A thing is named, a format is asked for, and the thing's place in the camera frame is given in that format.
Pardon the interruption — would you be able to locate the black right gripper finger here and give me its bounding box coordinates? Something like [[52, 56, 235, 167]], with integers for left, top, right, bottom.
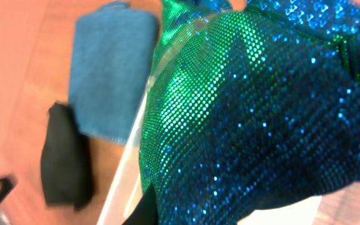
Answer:
[[129, 184, 158, 225]]

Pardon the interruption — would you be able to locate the black cloth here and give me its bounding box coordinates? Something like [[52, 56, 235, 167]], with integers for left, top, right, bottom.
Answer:
[[40, 102, 94, 211]]

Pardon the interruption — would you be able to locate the clear plastic storage bin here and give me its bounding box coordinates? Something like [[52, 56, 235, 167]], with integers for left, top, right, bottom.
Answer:
[[97, 96, 322, 225]]

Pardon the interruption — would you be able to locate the blue green sequin garment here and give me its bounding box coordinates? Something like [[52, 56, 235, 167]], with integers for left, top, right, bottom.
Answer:
[[139, 0, 360, 224]]

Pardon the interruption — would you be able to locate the folded blue denim cloth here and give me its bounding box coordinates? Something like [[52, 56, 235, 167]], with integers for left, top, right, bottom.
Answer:
[[68, 1, 159, 144]]

